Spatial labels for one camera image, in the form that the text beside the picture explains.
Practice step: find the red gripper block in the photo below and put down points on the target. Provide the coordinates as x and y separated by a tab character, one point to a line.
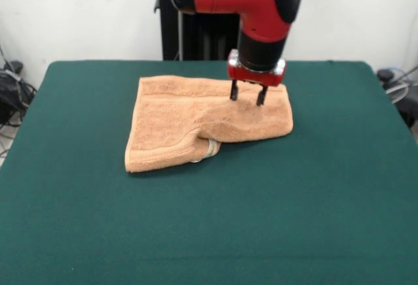
254	76

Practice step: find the tan terry towel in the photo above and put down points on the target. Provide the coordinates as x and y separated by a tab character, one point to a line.
196	118

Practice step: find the black floor equipment lump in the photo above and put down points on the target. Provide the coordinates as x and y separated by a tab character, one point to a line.
9	95
408	102

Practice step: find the dark green table cloth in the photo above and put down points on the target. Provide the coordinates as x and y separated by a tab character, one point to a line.
130	216

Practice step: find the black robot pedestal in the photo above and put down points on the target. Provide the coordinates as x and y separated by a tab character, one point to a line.
209	36

